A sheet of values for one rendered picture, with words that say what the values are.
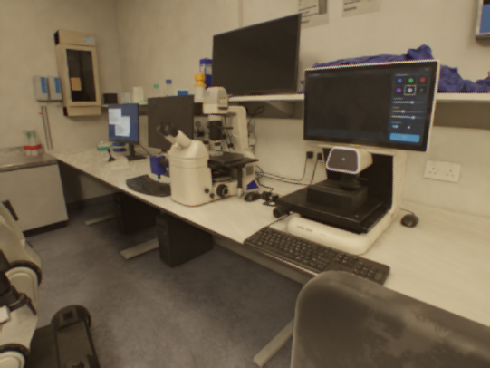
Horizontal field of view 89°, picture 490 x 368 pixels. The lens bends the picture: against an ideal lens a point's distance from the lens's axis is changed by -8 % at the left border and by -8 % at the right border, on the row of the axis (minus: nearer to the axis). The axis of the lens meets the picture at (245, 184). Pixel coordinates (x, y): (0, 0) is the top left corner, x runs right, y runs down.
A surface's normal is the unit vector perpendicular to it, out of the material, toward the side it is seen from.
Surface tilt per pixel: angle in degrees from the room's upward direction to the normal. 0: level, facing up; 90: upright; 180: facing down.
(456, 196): 90
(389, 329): 90
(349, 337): 90
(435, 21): 90
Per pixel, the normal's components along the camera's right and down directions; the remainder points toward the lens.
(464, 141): -0.67, 0.20
